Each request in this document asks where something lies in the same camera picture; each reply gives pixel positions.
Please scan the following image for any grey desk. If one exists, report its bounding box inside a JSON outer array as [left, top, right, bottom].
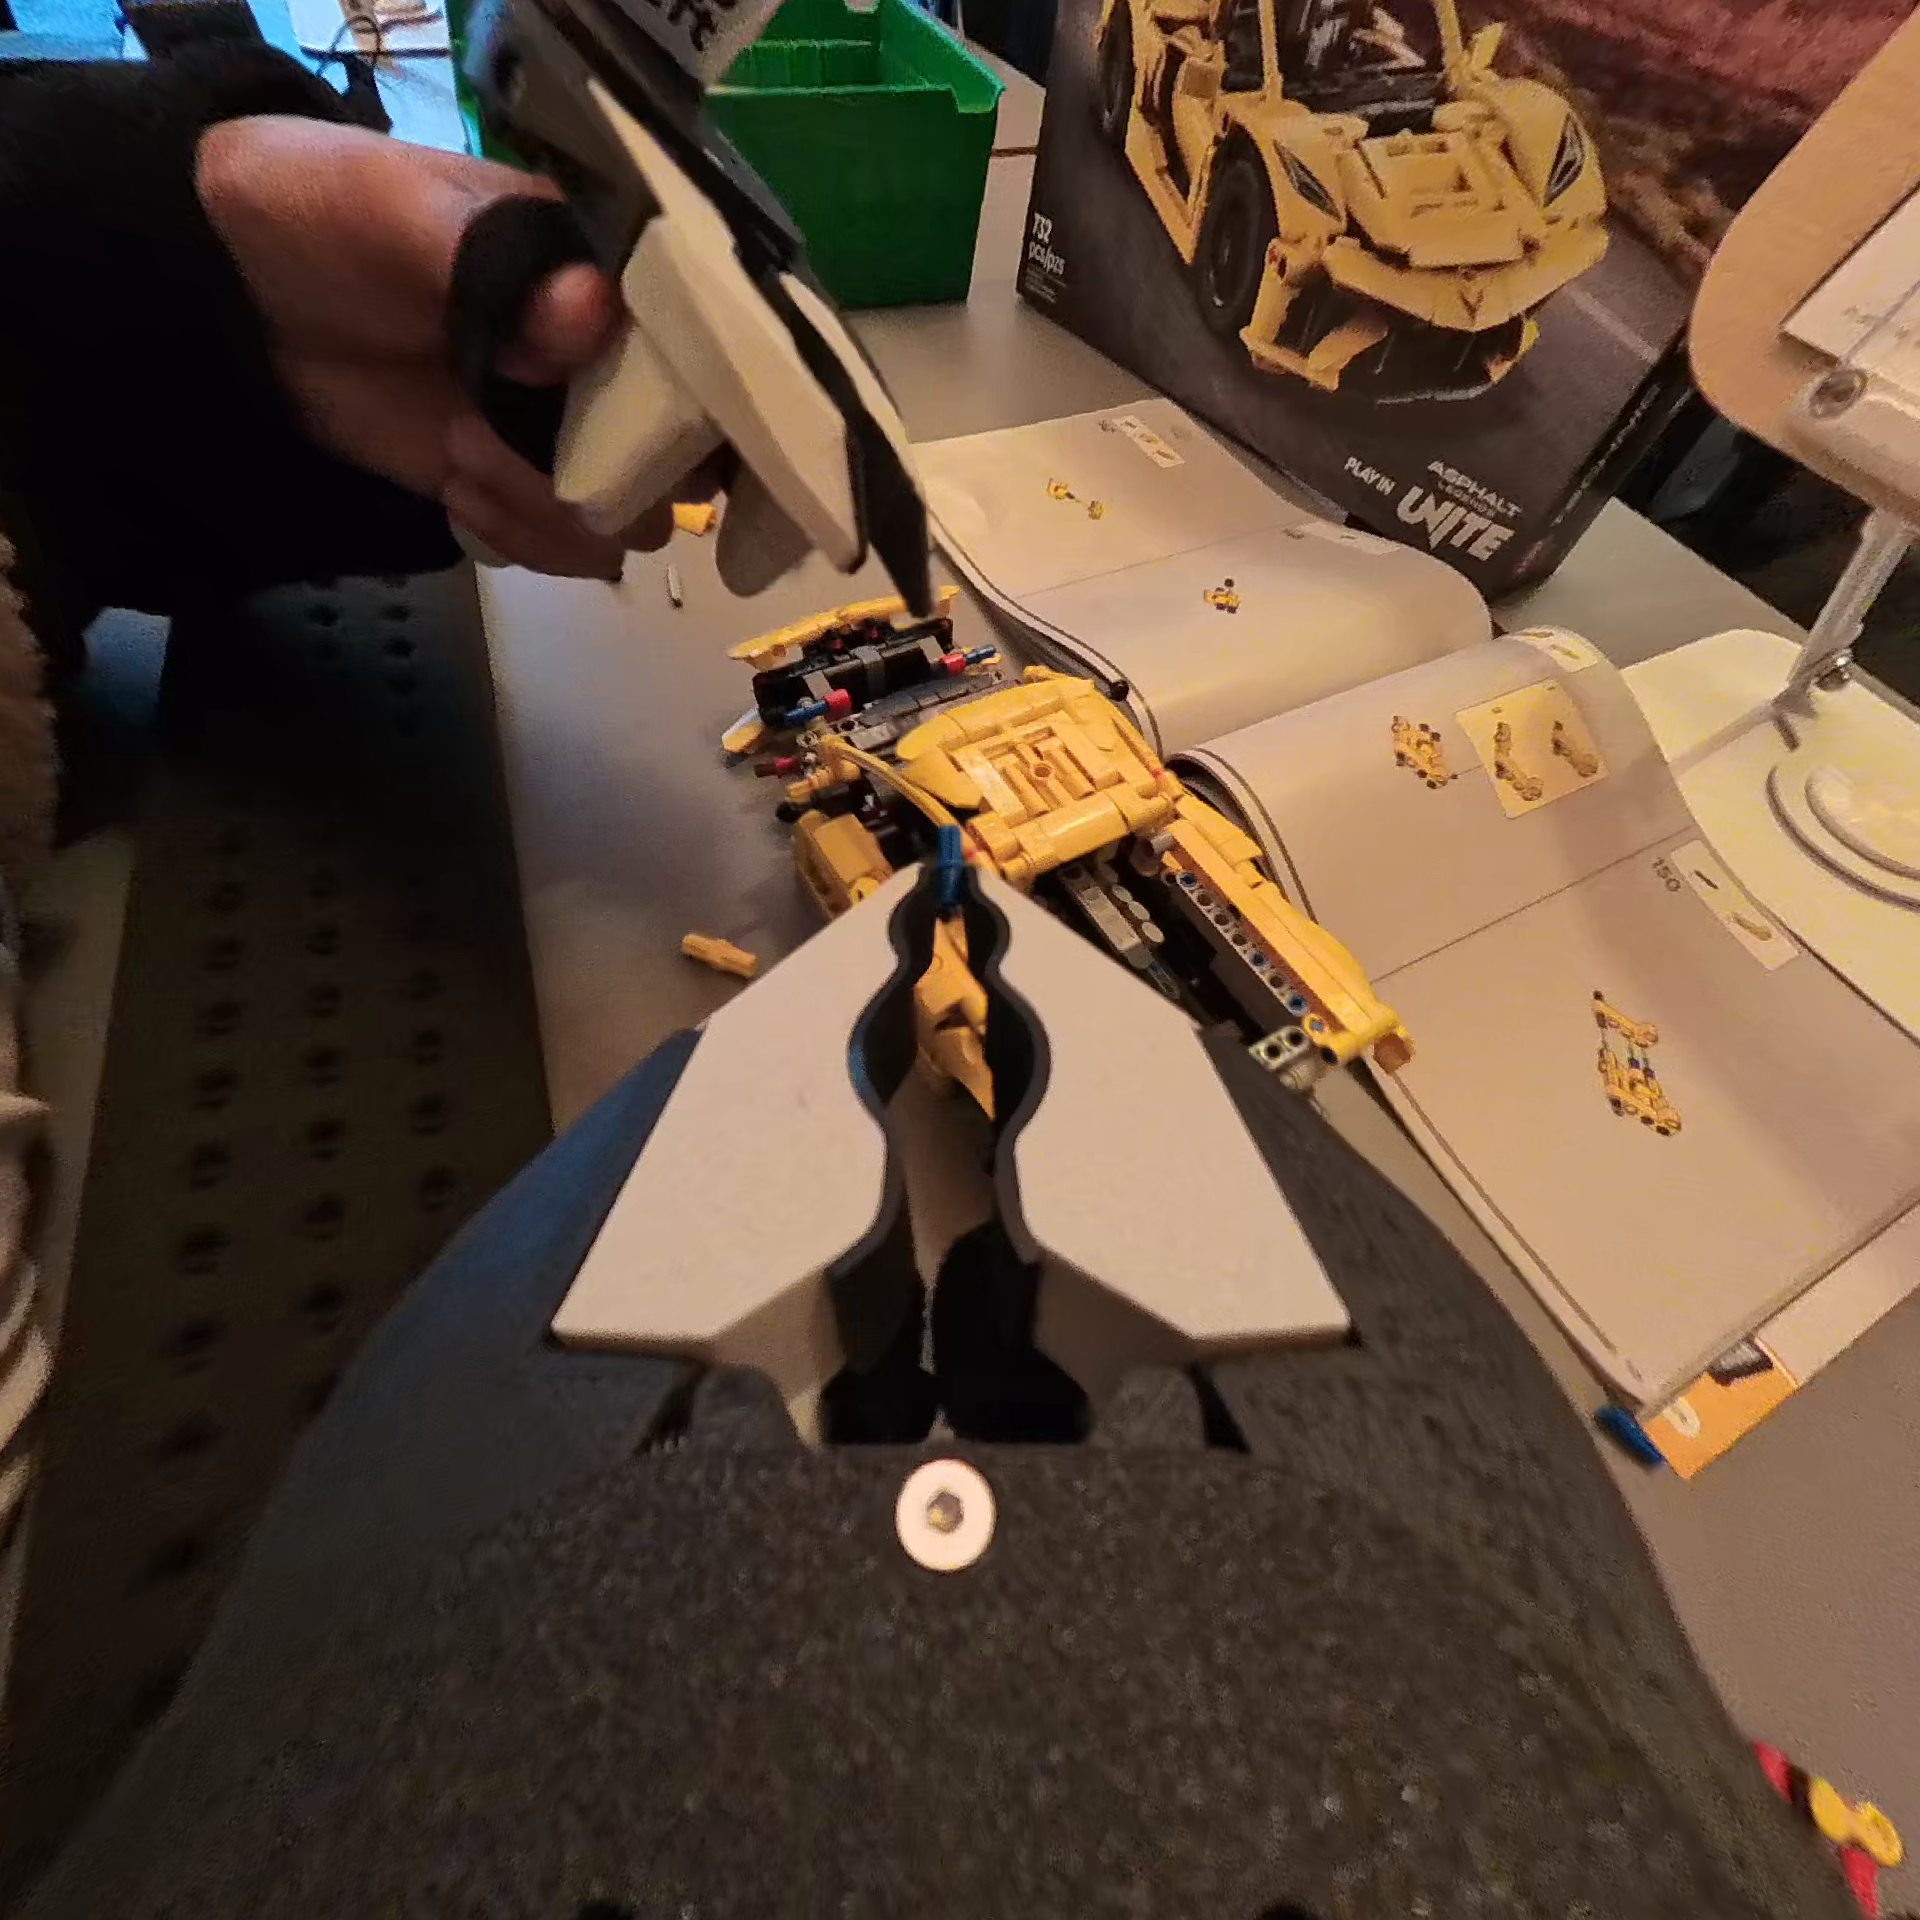
[[472, 29, 1920, 1878]]

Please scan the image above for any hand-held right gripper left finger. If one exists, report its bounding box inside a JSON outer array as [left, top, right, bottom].
[[553, 865, 933, 1441]]

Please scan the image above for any person's left hand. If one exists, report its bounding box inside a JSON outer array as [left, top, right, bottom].
[[193, 115, 726, 583]]

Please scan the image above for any black toy set box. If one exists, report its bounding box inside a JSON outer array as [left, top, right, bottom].
[[1017, 0, 1920, 601]]

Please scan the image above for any scatter of small coloured pins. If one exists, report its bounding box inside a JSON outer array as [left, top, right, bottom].
[[1592, 1398, 1910, 1920]]

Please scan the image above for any white tablet stand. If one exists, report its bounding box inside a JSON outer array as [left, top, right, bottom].
[[1626, 502, 1920, 1039]]

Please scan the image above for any instruction booklet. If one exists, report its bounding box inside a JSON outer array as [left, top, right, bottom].
[[900, 402, 1920, 1419]]

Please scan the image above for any person's fleece-lined jacket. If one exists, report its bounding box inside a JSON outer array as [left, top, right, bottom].
[[0, 532, 70, 1518]]

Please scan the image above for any orange paper sheet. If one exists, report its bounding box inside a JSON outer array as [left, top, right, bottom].
[[1642, 1331, 1802, 1481]]

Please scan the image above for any black studded baseplate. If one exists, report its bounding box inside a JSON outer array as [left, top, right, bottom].
[[0, 565, 561, 1891]]

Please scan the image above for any green storage bin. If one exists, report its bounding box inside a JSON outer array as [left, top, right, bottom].
[[450, 0, 1004, 312]]

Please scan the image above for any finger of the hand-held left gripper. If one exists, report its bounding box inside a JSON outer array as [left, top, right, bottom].
[[583, 73, 936, 620], [713, 462, 824, 598]]

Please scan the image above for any yellow toy brick car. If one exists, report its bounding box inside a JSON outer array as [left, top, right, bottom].
[[721, 588, 1416, 1124]]

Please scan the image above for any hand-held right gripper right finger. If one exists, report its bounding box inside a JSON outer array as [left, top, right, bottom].
[[960, 865, 1352, 1433]]

